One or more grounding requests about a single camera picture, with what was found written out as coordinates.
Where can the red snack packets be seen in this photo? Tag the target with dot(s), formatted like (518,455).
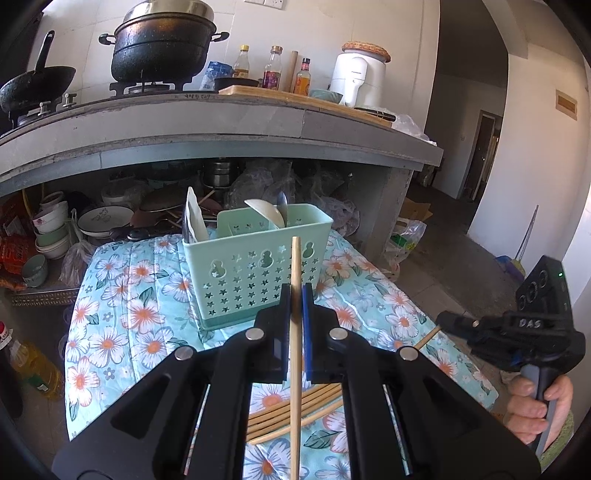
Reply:
(14,244)

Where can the dark doorway door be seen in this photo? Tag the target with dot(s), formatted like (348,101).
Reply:
(485,152)

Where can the green bowl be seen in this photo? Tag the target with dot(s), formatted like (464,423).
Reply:
(34,270)

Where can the floral blanket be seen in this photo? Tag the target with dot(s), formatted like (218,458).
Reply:
(138,323)

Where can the white air fryer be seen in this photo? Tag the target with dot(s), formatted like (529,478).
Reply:
(358,74)

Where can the white rice paddle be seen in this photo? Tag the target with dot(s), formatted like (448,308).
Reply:
(196,221)

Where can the printed plastic bag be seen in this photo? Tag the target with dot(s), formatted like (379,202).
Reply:
(401,244)

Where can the blue dustpan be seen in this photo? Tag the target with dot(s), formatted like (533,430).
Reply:
(510,266)

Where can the brown pan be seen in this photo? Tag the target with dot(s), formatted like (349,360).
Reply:
(159,201)

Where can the white wall socket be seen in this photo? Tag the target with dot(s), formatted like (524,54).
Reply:
(270,2)

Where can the wooden rolling pin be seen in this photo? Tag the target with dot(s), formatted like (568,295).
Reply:
(292,69)

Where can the yellow cap sauce bottle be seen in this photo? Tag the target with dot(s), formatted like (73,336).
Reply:
(241,67)

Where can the cardboard box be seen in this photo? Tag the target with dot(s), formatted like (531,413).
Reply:
(415,210)

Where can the crumpled clear plastic bag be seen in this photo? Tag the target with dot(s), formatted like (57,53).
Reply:
(74,263)

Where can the black wok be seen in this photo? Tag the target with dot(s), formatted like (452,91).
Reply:
(37,87)

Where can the woven round mat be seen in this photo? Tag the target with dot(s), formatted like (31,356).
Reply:
(366,50)

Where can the stack of white bowls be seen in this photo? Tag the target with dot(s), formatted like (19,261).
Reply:
(53,221)

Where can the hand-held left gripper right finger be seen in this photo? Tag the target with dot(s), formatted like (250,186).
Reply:
(308,332)

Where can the concrete kitchen counter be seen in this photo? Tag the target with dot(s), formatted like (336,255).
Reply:
(184,124)

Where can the wooden cutting board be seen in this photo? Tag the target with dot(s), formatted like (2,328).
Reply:
(277,94)

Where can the cooking oil bottle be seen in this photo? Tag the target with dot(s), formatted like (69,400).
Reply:
(37,369)

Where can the large metal spoon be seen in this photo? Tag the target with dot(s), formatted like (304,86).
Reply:
(283,207)

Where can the broom stick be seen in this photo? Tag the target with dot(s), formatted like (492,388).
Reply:
(527,235)

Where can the white ceramic spoon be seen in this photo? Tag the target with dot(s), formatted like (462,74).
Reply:
(265,210)

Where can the black kitchen knife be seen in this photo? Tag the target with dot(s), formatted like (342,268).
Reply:
(378,114)

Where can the steel pots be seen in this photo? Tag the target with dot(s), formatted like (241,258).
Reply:
(219,173)

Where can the green plastic utensil holder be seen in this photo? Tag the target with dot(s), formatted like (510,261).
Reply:
(240,277)

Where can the blue packet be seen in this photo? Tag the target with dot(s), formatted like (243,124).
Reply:
(217,71)

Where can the white plate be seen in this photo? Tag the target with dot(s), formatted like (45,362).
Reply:
(104,221)

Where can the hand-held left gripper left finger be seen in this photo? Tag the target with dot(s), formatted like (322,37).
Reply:
(286,332)

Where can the steel pot lid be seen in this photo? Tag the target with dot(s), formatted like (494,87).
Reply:
(166,9)

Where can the wall plaque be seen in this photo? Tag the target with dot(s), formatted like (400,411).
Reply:
(567,105)

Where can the gas stove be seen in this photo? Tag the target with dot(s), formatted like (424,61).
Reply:
(138,88)

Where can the teal bowl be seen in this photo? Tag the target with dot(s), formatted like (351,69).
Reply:
(325,96)

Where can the orange sauce bottle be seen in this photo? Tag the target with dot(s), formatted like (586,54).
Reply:
(302,83)

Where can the heap of clear plastic bags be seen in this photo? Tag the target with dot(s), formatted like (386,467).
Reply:
(268,180)

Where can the black shallow bowl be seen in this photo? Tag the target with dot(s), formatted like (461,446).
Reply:
(235,84)

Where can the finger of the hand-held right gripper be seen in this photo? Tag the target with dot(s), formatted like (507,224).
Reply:
(457,325)

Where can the wooden chopstick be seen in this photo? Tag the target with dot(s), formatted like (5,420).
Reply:
(295,277)
(427,339)

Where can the purple plastic bag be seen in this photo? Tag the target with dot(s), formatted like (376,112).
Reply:
(339,212)

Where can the dark sauce bottle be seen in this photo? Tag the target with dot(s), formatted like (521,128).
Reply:
(272,74)

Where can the person's right hand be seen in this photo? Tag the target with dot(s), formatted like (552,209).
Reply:
(521,415)

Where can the black cooking pot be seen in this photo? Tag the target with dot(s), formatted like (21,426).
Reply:
(161,50)

